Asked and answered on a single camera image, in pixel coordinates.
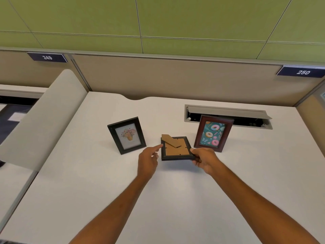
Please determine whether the black frame with cardboard back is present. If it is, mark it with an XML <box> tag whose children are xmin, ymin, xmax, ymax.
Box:
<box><xmin>161</xmin><ymin>134</ymin><xmax>196</xmax><ymax>161</ymax></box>

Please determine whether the beige desk divider panel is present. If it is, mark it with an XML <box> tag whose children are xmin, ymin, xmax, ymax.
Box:
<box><xmin>0</xmin><ymin>69</ymin><xmax>88</xmax><ymax>172</ymax></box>

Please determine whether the person's left hand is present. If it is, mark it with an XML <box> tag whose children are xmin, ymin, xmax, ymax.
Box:
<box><xmin>138</xmin><ymin>144</ymin><xmax>164</xmax><ymax>180</ymax></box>

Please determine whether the black frame with flower picture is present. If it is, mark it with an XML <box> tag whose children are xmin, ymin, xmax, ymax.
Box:
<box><xmin>107</xmin><ymin>117</ymin><xmax>147</xmax><ymax>155</ymax></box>

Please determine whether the person's right forearm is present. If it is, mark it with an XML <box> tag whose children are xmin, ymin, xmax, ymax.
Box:
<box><xmin>209</xmin><ymin>161</ymin><xmax>321</xmax><ymax>244</ymax></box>

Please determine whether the person's right hand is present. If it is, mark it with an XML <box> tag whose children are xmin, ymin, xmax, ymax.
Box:
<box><xmin>190</xmin><ymin>147</ymin><xmax>222</xmax><ymax>176</ymax></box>

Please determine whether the grey desk cable hatch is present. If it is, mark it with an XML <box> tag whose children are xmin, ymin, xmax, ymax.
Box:
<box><xmin>184</xmin><ymin>104</ymin><xmax>273</xmax><ymax>130</ymax></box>

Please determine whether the brown frame with donut picture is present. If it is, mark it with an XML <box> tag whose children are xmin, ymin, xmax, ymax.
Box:
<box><xmin>194</xmin><ymin>114</ymin><xmax>234</xmax><ymax>153</ymax></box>

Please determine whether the person's left forearm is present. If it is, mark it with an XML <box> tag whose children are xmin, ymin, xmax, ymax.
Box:
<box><xmin>76</xmin><ymin>173</ymin><xmax>153</xmax><ymax>244</ymax></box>

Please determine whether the dark blue number plate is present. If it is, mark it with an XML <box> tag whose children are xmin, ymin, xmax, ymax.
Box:
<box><xmin>27</xmin><ymin>52</ymin><xmax>68</xmax><ymax>63</ymax></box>
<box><xmin>276</xmin><ymin>65</ymin><xmax>325</xmax><ymax>78</ymax></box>

